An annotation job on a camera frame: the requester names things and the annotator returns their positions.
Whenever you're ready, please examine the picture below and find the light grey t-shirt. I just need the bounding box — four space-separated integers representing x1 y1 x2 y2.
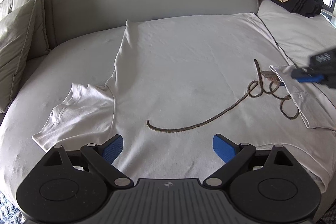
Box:
33 14 335 192

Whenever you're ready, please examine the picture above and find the black folded garment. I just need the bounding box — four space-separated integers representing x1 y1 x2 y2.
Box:
270 0 324 18

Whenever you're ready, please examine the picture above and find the patterned floor rug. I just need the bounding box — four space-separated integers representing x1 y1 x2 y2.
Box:
0 192 25 224

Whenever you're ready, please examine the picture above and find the grey fabric sofa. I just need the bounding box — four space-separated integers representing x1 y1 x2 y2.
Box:
1 0 335 215

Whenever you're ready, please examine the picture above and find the front olive cushion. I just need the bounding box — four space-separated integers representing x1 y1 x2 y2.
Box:
0 12 31 114

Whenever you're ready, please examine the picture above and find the olive cushion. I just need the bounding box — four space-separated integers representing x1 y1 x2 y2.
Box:
0 12 31 114
1 0 50 60

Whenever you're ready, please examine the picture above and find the rear olive cushion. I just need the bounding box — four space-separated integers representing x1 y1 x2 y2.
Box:
1 0 50 60

